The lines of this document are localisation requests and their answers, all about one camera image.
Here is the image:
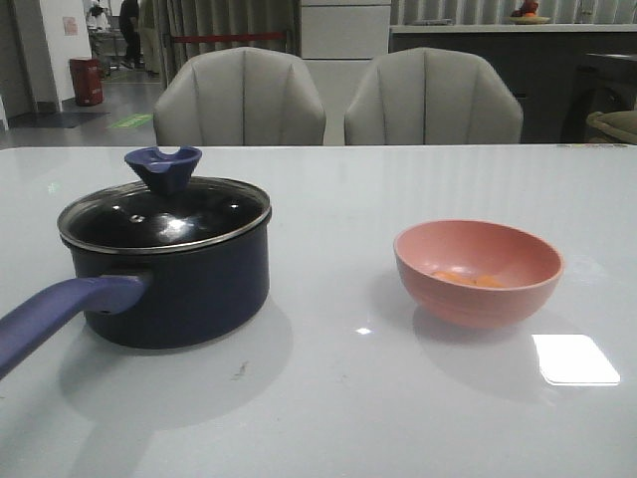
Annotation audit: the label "glass lid blue knob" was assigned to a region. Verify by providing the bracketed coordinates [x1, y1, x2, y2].
[57, 146, 272, 255]

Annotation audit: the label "orange ham slices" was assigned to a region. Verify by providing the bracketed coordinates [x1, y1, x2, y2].
[432, 270, 504, 289]

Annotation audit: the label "pink plastic bowl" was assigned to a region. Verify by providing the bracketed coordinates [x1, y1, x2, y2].
[393, 219, 564, 329]

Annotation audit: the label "left grey upholstered chair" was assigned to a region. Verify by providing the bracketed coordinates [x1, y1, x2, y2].
[153, 47, 326, 146]

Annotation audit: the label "grey upholstered chair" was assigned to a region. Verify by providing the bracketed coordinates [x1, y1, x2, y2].
[153, 47, 326, 146]
[343, 47, 524, 145]

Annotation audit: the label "right grey upholstered chair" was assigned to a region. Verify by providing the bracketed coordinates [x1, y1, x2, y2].
[343, 47, 524, 145]

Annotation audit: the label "white refrigerator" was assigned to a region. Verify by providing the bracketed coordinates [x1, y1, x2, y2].
[300, 1, 391, 145]

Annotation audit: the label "red barrier belt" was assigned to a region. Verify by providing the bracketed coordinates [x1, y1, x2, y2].
[168, 31, 289, 44]

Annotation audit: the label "red bin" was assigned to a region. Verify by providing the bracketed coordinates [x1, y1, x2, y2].
[69, 58, 104, 107]

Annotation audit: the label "dark kitchen counter cabinet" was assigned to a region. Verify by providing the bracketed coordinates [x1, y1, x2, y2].
[389, 24, 636, 143]

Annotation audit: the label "person in background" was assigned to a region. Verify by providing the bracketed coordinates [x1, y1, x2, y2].
[118, 0, 141, 69]

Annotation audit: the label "fruit plate on counter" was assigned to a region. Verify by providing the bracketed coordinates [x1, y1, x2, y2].
[507, 0, 550, 25]

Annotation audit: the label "beige cushion seat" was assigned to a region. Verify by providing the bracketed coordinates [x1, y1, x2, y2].
[586, 110, 637, 145]

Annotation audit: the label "dark blue saucepan purple handle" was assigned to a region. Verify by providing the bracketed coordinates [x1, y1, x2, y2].
[0, 177, 273, 380]

